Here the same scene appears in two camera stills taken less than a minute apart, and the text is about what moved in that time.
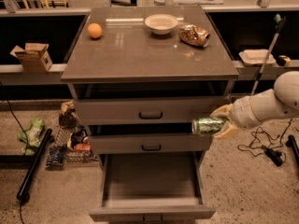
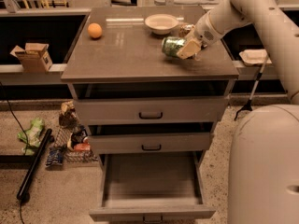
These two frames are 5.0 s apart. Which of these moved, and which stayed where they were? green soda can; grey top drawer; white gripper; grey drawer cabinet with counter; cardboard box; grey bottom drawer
Moved: white gripper; green soda can
Stayed: grey bottom drawer; cardboard box; grey drawer cabinet with counter; grey top drawer
